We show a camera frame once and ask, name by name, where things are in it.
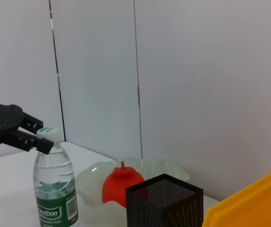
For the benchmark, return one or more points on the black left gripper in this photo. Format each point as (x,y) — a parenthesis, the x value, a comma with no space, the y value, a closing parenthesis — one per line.
(1,120)

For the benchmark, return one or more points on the clear green-label water bottle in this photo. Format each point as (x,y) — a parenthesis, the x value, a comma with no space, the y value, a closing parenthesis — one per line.
(55,189)

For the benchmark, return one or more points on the red-orange toy fruit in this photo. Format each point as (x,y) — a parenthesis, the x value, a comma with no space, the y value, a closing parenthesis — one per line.
(119,186)

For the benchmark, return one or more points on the clear wavy glass fruit plate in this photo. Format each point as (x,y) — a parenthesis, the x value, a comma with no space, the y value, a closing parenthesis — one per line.
(90,184)

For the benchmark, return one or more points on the black mesh pen holder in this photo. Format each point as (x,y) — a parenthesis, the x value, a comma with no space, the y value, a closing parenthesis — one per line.
(149,210)

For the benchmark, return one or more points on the yellow plastic bin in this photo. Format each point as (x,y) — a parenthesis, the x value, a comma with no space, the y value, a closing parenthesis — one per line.
(251,203)

